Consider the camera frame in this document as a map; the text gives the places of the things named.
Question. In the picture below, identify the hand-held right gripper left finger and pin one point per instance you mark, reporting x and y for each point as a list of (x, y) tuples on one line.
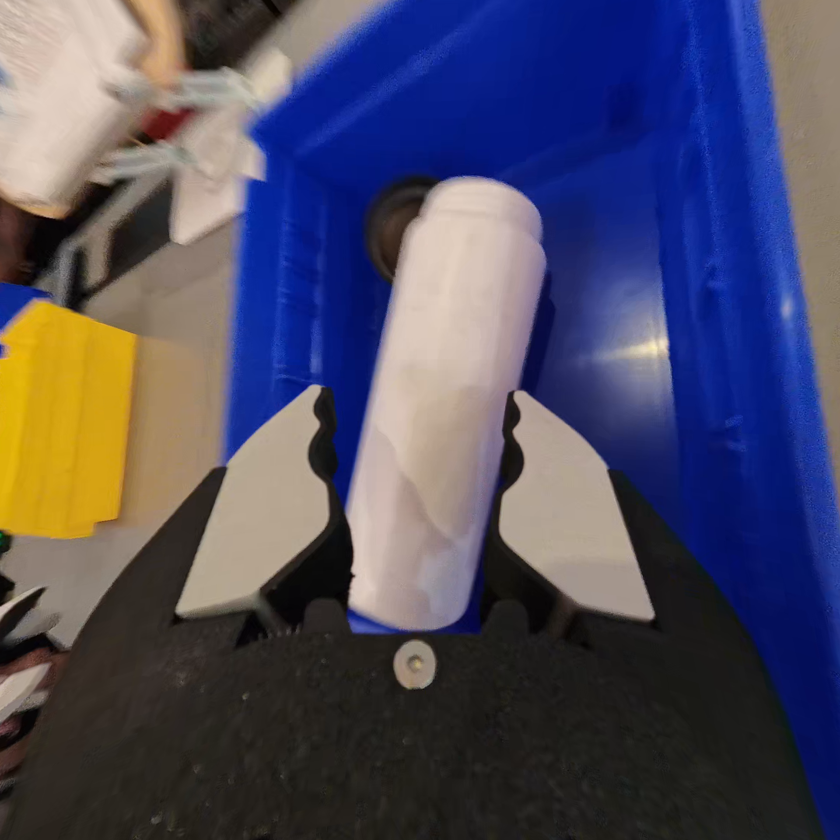
[(262, 525)]

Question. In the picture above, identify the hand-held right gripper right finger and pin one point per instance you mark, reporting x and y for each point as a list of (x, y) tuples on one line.
[(571, 525)]

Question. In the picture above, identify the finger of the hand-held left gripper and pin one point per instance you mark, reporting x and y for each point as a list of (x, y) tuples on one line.
[(23, 689), (16, 617)]

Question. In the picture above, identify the yellow plastic bin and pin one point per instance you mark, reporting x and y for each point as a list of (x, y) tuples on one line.
[(65, 426)]

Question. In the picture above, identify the white plastic bottle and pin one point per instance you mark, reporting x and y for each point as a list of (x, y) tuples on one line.
[(446, 361)]

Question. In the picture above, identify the black bottle lid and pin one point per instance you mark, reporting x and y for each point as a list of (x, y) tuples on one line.
[(390, 223)]

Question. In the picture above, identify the instruction sheet on wooden stand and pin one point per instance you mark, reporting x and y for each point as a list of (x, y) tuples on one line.
[(210, 144)]

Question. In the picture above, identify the printed instruction sheet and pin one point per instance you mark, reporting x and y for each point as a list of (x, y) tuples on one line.
[(52, 98)]

